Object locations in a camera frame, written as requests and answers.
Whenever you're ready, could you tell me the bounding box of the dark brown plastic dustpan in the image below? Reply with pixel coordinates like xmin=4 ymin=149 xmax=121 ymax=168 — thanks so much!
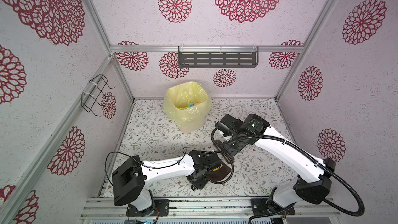
xmin=205 ymin=162 xmax=233 ymax=184

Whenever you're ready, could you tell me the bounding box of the bin with yellow-green bag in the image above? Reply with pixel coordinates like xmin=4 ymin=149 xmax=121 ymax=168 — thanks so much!
xmin=163 ymin=82 xmax=212 ymax=133

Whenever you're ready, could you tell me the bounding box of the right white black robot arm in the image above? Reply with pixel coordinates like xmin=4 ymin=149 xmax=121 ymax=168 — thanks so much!
xmin=211 ymin=114 xmax=335 ymax=208

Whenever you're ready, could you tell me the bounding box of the dark grey wall shelf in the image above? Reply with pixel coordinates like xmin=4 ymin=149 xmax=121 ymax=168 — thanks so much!
xmin=177 ymin=47 xmax=259 ymax=68

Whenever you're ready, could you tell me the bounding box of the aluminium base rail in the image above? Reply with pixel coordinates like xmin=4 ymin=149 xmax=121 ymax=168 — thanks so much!
xmin=78 ymin=197 xmax=342 ymax=221

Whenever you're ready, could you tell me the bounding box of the black wire wall rack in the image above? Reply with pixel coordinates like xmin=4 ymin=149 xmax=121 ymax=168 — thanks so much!
xmin=80 ymin=74 xmax=117 ymax=119

